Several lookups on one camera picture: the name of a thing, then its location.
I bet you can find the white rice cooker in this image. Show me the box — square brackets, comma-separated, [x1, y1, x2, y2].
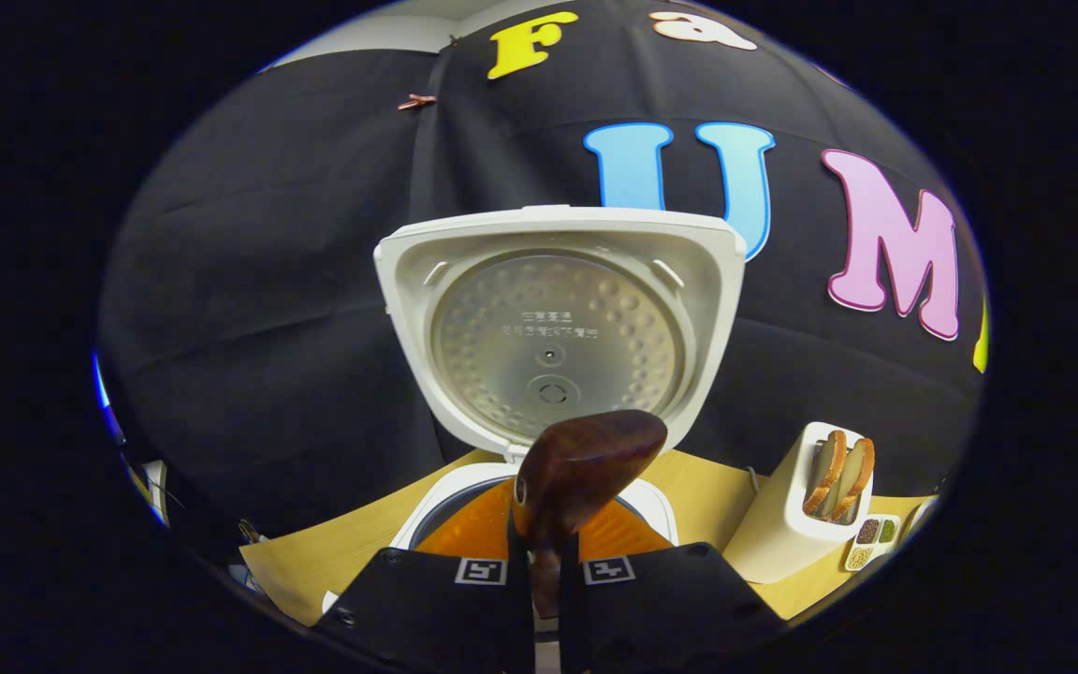
[373, 204, 748, 553]

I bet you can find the white divided bean dish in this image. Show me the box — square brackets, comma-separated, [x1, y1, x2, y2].
[843, 514, 902, 573]

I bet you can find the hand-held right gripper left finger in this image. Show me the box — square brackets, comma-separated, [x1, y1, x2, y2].
[313, 477, 535, 674]

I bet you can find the brown wooden spoon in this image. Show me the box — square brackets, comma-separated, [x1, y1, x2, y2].
[513, 409, 669, 619]

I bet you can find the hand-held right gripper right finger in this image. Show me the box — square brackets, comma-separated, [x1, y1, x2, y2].
[558, 496, 788, 674]

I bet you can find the bread slice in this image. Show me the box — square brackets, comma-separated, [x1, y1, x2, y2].
[803, 430, 848, 516]
[827, 437, 876, 522]

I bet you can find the white toaster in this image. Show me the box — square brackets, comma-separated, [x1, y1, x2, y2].
[724, 421, 877, 586]

